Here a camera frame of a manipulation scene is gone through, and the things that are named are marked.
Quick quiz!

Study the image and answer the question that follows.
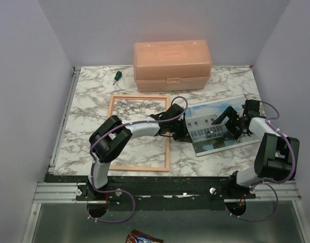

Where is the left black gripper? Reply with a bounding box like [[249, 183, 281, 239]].
[[168, 118, 192, 144]]

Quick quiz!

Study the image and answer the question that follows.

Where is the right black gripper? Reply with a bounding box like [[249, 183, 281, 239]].
[[212, 106, 246, 140]]

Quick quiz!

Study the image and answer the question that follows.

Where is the building photo print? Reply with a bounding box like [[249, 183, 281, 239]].
[[185, 95, 259, 157]]

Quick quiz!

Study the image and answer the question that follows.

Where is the pink wooden picture frame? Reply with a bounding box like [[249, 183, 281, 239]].
[[101, 94, 171, 173]]

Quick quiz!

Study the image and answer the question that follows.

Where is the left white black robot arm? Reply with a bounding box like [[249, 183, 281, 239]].
[[88, 104, 192, 200]]

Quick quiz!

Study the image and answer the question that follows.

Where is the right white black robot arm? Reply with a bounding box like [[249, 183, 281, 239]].
[[212, 99, 300, 198]]

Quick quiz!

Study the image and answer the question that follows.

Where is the orange translucent plastic toolbox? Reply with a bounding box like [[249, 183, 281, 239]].
[[134, 40, 213, 93]]

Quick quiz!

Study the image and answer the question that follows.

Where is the brown snack wrapper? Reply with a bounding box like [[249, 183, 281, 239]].
[[126, 229, 164, 243]]

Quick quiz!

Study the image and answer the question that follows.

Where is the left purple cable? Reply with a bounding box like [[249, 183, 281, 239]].
[[87, 97, 189, 224]]

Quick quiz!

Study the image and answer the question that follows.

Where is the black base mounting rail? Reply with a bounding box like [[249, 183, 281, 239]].
[[44, 174, 255, 212]]

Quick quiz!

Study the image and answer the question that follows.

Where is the green handled screwdriver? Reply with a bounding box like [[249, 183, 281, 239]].
[[113, 71, 122, 85]]

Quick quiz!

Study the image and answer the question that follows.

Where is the aluminium extrusion rail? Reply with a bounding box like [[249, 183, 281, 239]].
[[24, 66, 305, 242]]

